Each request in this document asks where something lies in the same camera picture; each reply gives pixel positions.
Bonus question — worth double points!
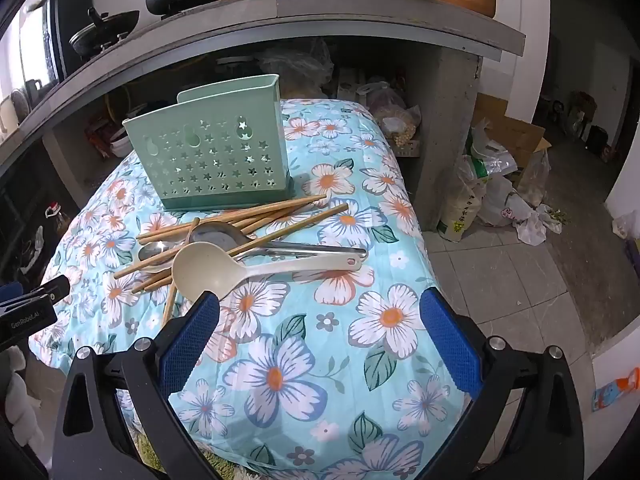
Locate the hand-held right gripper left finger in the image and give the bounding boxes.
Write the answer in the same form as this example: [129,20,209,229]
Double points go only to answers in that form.
[50,291,221,480]

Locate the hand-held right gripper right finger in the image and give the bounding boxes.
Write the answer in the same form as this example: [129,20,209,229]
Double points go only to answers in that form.
[419,289,587,480]

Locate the small metal spoon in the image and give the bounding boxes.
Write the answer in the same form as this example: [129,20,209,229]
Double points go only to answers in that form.
[137,241,187,274]

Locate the large metal spoon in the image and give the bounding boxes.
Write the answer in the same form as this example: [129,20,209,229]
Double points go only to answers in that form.
[189,222,368,263]

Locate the pile of wooden chopsticks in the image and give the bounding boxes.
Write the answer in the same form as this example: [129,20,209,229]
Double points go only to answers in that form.
[114,194,349,328]

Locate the green perforated utensil holder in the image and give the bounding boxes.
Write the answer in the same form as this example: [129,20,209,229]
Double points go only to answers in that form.
[122,74,293,212]

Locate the person's left hand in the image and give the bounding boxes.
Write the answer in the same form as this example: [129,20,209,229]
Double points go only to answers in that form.
[0,347,32,443]

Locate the cooking oil bottle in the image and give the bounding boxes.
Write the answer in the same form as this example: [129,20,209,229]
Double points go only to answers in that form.
[45,202,73,238]

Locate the floral blue quilt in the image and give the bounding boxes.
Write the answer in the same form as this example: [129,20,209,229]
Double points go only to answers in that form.
[29,97,476,480]

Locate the green shaggy rug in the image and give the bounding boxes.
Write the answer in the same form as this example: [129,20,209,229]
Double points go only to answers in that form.
[117,430,261,480]

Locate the white rice sack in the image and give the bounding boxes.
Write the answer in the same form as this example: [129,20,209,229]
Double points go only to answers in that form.
[437,155,488,243]

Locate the crumpled white plastic bag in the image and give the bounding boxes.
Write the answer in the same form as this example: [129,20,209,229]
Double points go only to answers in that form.
[515,205,563,246]

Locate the red plastic bag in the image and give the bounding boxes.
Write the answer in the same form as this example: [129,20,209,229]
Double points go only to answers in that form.
[87,120,113,161]

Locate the stack of white bowls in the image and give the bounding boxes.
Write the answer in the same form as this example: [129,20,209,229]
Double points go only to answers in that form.
[107,127,133,158]

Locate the orange and blue packet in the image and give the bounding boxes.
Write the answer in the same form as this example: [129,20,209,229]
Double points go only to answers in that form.
[591,367,640,412]

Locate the clear bag with contents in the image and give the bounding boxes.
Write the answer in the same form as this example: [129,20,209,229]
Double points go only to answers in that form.
[515,150,551,206]

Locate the green printed plastic bag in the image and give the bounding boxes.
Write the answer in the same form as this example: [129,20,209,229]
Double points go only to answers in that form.
[467,120,518,181]

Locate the brown cardboard box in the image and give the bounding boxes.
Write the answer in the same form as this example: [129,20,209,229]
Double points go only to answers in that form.
[472,94,553,191]

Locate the plastic bag of nuts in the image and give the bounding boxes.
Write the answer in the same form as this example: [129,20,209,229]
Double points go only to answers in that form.
[367,80,423,156]

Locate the black kitchen appliance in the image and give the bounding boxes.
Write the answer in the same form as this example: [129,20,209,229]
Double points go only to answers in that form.
[17,0,93,91]

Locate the black wok with lid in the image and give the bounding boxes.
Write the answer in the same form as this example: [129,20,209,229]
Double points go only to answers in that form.
[69,7,141,58]

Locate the clear plastic bag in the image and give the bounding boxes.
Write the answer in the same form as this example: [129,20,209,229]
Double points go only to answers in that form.
[257,40,335,98]

